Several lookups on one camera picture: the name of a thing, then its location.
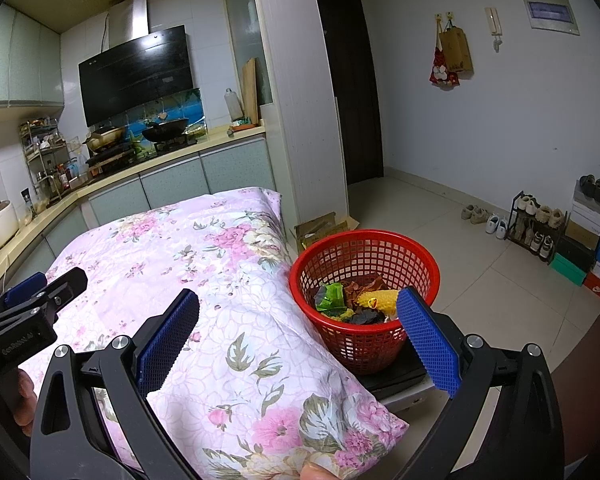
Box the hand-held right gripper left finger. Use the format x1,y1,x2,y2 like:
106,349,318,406
30,287,201,480

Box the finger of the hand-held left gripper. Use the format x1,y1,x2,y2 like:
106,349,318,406
0,272,48,313
0,267,88,325

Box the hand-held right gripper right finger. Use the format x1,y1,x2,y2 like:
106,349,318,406
392,286,566,480

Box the black orange paper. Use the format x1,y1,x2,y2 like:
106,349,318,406
330,274,398,330

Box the green wrapper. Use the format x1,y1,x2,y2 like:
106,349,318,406
315,284,350,313

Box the red plastic mesh basket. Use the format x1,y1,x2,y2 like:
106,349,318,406
287,230,442,376

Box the person's left hand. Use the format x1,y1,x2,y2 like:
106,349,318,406
0,370,38,428

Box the person's right hand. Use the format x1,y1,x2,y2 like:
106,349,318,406
300,461,338,480

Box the black grey flat platform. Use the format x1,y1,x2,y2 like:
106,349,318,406
357,342,438,413

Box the pink floral blanket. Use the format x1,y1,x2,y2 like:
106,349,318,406
17,186,411,480

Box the metal spice rack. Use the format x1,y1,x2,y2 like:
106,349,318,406
20,119,81,201

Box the pale green lower cabinets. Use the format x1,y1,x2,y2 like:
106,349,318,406
0,135,277,301

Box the pale green cabinets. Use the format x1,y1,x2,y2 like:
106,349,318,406
0,135,277,301
0,2,65,111

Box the golden frying pan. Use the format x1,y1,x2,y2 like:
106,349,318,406
83,127,128,153

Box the black shoe rack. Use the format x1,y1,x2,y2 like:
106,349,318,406
509,191,566,263

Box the open cardboard box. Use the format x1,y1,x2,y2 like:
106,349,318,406
294,211,361,256

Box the black gas stove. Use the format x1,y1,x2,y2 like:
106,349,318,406
85,135,201,168

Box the black wok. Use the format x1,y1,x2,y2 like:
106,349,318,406
141,117,190,143

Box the stack of shoe boxes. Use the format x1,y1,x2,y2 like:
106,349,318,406
550,180,600,301

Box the blue foil backsplash sheet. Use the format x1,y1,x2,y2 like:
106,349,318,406
125,87,208,153

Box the black range hood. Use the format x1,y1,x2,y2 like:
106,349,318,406
78,0,196,128

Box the pale green upper cabinets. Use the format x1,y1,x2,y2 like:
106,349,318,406
0,2,65,111

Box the dark shoes pair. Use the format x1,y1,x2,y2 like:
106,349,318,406
579,175,600,205

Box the translucent plastic bottle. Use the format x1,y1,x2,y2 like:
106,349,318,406
223,87,244,122

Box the wooden cutting board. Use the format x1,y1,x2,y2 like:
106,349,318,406
242,57,259,125

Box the red floral cloth bag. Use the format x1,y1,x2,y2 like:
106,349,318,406
429,32,460,90

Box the dark wooden door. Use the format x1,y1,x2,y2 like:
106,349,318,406
314,0,385,187

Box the wall electrical panel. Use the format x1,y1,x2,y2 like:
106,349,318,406
520,0,581,37

